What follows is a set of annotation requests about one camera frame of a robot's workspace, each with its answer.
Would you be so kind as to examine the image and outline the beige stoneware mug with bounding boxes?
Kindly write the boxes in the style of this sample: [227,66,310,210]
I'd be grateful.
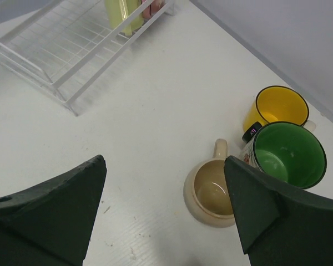
[183,139,235,228]

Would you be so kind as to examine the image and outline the yellow glass cup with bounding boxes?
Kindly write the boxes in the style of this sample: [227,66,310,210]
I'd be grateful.
[242,85,316,143]

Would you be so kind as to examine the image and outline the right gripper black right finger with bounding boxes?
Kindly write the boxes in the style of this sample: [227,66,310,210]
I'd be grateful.
[224,156,333,265]

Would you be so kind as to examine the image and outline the pink patterned mug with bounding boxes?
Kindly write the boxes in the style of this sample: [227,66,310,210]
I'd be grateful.
[142,0,165,19]

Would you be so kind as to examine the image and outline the green-inside patterned mug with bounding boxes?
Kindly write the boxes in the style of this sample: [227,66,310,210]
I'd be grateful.
[239,121,327,189]

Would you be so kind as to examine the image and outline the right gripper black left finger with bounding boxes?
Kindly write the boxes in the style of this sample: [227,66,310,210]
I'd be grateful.
[0,155,107,265]

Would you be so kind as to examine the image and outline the pale yellow mug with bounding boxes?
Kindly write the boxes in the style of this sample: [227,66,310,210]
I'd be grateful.
[105,0,144,36]

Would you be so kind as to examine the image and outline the clear acrylic dish rack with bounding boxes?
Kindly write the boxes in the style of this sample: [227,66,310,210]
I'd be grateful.
[0,1,175,115]

